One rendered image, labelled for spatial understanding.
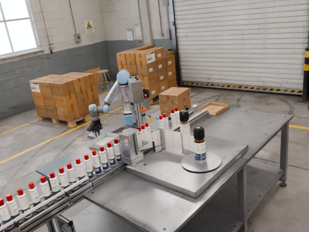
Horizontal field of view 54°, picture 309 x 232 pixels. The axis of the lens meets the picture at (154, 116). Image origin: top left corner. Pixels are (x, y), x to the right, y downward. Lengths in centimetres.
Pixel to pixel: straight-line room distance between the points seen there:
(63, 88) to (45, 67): 250
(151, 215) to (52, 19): 709
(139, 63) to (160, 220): 491
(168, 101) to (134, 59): 335
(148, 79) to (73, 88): 160
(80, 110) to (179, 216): 450
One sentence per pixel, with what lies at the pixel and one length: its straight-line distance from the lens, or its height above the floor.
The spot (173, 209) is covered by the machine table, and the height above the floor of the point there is 83.
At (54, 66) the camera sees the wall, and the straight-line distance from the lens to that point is 847.
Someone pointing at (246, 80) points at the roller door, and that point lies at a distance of 701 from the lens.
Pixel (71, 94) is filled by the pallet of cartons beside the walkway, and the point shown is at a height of 63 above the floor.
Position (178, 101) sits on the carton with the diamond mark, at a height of 105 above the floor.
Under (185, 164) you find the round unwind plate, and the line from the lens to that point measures 238.
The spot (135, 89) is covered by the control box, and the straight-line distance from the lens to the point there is 259.
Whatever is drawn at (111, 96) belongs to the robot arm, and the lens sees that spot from 307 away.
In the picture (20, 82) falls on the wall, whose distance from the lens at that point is 801.
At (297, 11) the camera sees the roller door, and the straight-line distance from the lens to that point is 647.
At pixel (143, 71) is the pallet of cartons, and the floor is 76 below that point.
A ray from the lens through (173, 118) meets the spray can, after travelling 298.
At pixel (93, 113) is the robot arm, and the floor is 114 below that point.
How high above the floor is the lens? 207
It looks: 20 degrees down
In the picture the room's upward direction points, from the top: 7 degrees counter-clockwise
